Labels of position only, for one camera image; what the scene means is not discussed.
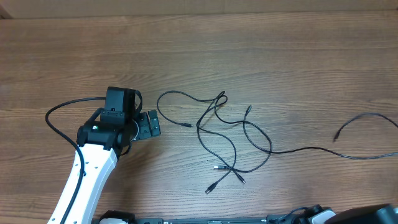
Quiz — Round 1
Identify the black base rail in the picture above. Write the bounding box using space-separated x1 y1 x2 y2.
91 210 299 224

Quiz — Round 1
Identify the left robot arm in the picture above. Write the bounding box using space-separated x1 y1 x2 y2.
49 86 161 223

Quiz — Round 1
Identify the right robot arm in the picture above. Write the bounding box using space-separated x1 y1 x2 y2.
291 203 397 224

